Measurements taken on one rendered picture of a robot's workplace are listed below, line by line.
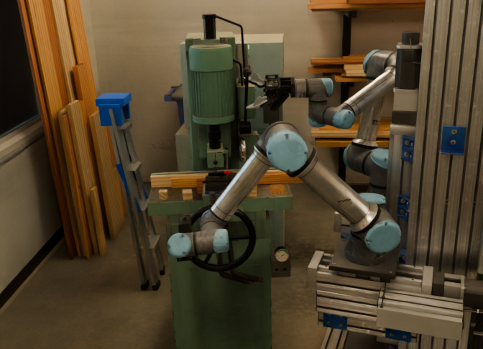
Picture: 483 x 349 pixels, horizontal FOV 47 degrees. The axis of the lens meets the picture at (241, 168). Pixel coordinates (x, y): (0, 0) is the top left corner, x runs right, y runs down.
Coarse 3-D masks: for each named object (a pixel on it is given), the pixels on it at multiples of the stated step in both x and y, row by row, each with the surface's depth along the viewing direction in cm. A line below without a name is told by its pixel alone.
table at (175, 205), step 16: (176, 192) 237; (192, 192) 237; (288, 192) 234; (160, 208) 229; (176, 208) 229; (192, 208) 230; (240, 208) 227; (256, 208) 231; (272, 208) 232; (288, 208) 232
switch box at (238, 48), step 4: (244, 40) 260; (236, 44) 251; (240, 44) 251; (244, 44) 252; (236, 48) 252; (240, 48) 252; (244, 48) 252; (236, 52) 253; (240, 52) 253; (244, 52) 253; (248, 52) 254; (236, 56) 253; (240, 56) 253; (244, 56) 253; (248, 56) 254; (240, 60) 254; (248, 60) 255; (236, 64) 254; (248, 64) 255; (236, 68) 255; (236, 72) 256; (236, 76) 256; (240, 76) 256
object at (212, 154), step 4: (208, 144) 245; (208, 148) 240; (220, 148) 239; (208, 152) 234; (212, 152) 234; (216, 152) 234; (220, 152) 234; (208, 156) 235; (212, 156) 235; (216, 156) 235; (220, 156) 235; (208, 160) 235; (212, 160) 235; (220, 160) 236; (224, 160) 238; (208, 164) 236; (212, 164) 236; (220, 164) 236
